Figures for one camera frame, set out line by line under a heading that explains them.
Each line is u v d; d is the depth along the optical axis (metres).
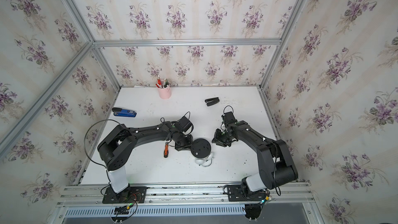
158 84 1.06
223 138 0.78
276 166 0.43
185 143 0.78
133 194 0.72
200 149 0.83
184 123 0.73
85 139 0.83
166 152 0.85
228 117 0.74
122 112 1.01
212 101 1.08
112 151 0.48
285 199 0.73
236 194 0.73
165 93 1.10
